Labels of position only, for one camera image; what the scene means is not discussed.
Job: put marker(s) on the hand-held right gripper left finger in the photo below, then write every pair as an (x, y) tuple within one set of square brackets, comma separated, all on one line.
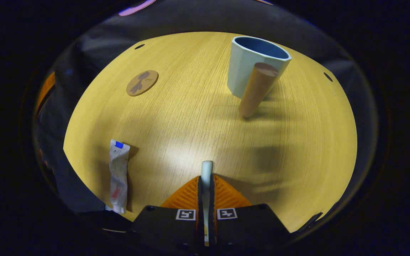
[(166, 227)]

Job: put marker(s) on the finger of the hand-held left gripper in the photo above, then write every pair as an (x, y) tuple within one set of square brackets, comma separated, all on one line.
[(46, 89)]

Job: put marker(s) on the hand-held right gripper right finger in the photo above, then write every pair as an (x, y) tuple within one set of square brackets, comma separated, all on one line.
[(247, 227)]

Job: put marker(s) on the white toothbrush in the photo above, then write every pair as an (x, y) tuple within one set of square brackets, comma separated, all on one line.
[(206, 170)]

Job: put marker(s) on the white toothpaste tube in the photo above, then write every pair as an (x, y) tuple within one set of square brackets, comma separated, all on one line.
[(119, 170)]

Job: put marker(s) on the round brown cork coaster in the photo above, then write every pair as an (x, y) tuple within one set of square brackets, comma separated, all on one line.
[(142, 83)]

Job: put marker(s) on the wooden desktop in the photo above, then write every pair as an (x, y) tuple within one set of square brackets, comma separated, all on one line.
[(190, 117)]

